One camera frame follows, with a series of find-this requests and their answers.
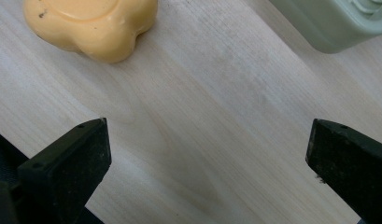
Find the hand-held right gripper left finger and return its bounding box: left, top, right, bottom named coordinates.
left=17, top=117, right=112, bottom=224

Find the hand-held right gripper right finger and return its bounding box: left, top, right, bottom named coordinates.
left=304, top=118, right=382, bottom=224

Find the pale green soap dish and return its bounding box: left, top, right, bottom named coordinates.
left=267, top=0, right=382, bottom=54

